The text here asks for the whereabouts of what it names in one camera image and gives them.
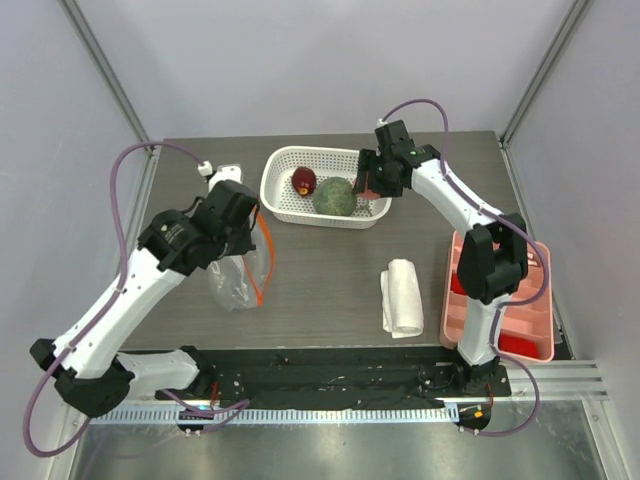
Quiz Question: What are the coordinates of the white folded towel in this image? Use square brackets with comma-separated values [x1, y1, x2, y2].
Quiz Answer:
[380, 259, 424, 339]

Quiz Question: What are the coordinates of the dark red fake fruit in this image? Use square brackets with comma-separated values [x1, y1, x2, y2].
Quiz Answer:
[291, 167, 317, 197]

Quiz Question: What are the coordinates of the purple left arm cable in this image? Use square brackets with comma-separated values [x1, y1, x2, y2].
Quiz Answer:
[24, 141, 206, 457]

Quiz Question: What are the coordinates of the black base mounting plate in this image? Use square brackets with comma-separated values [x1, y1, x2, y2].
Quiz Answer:
[173, 346, 511, 411]

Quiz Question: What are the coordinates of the white perforated plastic basket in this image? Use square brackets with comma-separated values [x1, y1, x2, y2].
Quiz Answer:
[260, 146, 391, 229]

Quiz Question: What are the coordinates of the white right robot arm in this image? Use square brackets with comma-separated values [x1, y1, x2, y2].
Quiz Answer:
[354, 120, 528, 395]

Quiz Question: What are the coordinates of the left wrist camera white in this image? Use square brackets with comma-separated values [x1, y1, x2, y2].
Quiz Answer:
[197, 161, 243, 192]

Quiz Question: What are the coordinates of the white slotted cable duct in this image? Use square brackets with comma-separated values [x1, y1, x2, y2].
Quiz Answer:
[94, 404, 459, 425]

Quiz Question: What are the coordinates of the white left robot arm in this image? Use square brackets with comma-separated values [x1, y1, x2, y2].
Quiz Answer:
[30, 180, 259, 418]

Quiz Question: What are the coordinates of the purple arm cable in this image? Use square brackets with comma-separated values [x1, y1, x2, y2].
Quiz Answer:
[24, 141, 206, 457]
[384, 98, 551, 351]

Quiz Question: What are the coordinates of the green fake broccoli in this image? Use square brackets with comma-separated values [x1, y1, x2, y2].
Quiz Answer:
[312, 177, 357, 216]

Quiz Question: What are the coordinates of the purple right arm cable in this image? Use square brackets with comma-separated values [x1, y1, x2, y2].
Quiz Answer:
[384, 98, 551, 351]

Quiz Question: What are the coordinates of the clear zip top bag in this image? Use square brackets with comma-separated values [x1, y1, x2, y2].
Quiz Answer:
[207, 213, 275, 311]

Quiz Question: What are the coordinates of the pink divided tray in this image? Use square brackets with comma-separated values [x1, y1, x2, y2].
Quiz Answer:
[440, 233, 555, 364]

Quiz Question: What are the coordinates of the red fake tomato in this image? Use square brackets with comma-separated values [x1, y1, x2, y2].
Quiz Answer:
[354, 172, 381, 201]

